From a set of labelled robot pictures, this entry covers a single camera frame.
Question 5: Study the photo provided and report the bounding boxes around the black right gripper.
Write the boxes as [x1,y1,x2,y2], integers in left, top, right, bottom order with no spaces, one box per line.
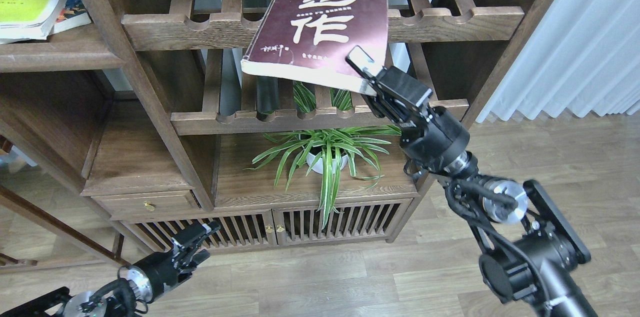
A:
[346,45,478,178]

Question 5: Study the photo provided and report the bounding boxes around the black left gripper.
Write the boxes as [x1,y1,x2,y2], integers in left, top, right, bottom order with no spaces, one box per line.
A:
[122,220,221,303]

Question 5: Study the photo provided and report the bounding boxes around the maroon book white characters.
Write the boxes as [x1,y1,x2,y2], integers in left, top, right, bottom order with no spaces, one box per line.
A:
[241,0,389,96]

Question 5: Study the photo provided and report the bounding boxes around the green cover picture book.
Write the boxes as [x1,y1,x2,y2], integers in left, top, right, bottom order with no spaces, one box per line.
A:
[50,0,93,35]

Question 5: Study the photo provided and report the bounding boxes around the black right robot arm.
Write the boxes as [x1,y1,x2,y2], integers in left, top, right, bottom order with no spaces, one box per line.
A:
[346,46,597,317]

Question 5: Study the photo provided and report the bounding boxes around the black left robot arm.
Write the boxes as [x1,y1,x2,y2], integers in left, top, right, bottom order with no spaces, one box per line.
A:
[1,220,221,317]

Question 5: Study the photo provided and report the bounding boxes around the brass drawer knob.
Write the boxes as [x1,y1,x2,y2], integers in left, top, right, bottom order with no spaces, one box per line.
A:
[143,201,156,212]

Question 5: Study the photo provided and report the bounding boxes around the green spider plant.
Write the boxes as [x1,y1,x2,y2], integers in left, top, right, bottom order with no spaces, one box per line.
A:
[245,79,403,230]

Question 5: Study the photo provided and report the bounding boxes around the white plant pot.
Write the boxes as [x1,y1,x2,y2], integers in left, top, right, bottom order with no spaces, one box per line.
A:
[306,151,349,175]

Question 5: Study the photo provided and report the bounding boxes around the dark wooden bookshelf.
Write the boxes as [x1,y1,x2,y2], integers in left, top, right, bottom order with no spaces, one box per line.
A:
[1,0,554,253]

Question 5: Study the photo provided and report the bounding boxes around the white pleated curtain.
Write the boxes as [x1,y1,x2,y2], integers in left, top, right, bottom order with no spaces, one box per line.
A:
[476,0,640,123]

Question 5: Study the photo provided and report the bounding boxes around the dark wooden chair frame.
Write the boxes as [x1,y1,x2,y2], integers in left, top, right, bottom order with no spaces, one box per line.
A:
[0,186,130,266]

